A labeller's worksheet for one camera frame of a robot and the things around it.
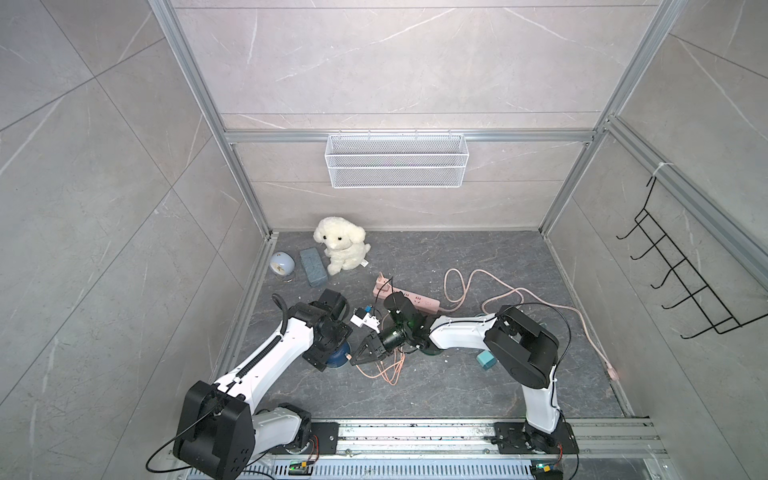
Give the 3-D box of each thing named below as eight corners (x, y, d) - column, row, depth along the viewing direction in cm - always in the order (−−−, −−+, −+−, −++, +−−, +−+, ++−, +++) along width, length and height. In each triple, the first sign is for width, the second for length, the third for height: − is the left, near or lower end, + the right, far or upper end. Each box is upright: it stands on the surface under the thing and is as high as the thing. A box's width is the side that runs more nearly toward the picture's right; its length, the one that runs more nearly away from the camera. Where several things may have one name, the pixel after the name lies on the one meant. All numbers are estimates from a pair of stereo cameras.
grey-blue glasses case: (310, 290, 104) (308, 285, 102) (300, 256, 115) (298, 250, 112) (331, 283, 106) (329, 278, 104) (319, 250, 116) (317, 244, 114)
